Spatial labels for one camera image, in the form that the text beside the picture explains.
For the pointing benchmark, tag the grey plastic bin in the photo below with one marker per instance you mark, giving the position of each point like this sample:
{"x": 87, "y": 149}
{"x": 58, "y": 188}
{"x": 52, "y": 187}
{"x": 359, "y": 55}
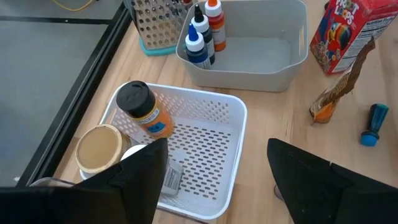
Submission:
{"x": 248, "y": 81}

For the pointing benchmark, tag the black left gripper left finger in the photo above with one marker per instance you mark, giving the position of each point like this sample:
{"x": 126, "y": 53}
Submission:
{"x": 133, "y": 193}

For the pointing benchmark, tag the white perforated plastic basket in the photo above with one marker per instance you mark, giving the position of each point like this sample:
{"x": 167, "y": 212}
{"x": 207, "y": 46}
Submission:
{"x": 236, "y": 130}

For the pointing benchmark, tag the tan-lidded spice jar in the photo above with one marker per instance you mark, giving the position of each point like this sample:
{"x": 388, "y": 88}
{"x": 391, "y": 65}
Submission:
{"x": 99, "y": 149}

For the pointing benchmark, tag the brown taco seasoning packet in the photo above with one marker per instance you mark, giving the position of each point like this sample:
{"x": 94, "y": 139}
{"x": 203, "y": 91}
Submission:
{"x": 342, "y": 87}

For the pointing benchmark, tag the metal box grater teal trim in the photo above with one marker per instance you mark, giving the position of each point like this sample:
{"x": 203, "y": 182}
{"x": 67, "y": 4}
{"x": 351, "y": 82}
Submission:
{"x": 158, "y": 25}

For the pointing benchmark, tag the white-lidded spice jar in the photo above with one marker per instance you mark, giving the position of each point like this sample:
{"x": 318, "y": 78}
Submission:
{"x": 172, "y": 179}

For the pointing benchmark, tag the orange black-lidded spice jar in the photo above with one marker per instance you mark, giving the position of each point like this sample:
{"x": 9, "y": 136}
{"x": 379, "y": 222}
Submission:
{"x": 136, "y": 99}

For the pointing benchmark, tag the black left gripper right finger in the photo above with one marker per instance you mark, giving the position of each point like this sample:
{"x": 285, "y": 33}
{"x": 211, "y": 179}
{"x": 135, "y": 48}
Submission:
{"x": 311, "y": 193}

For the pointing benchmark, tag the black metal table frame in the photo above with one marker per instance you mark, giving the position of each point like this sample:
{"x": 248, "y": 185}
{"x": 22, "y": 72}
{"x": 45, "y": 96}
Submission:
{"x": 77, "y": 93}

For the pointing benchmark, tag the red food colouring bottle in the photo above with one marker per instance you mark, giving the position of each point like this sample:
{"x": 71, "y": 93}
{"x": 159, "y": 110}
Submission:
{"x": 217, "y": 28}

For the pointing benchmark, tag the clear plastic bin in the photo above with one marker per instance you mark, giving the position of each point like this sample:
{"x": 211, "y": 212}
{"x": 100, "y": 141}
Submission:
{"x": 53, "y": 181}

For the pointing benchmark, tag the black-capped food colouring bottle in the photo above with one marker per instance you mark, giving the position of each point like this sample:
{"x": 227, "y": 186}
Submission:
{"x": 202, "y": 26}

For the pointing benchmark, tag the red Froot Loops cereal box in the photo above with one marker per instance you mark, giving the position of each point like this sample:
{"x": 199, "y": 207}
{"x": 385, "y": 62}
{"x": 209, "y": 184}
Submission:
{"x": 342, "y": 34}

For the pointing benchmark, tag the blue-capped food colouring bottle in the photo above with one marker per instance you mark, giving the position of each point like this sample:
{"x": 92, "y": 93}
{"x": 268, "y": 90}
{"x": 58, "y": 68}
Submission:
{"x": 197, "y": 53}

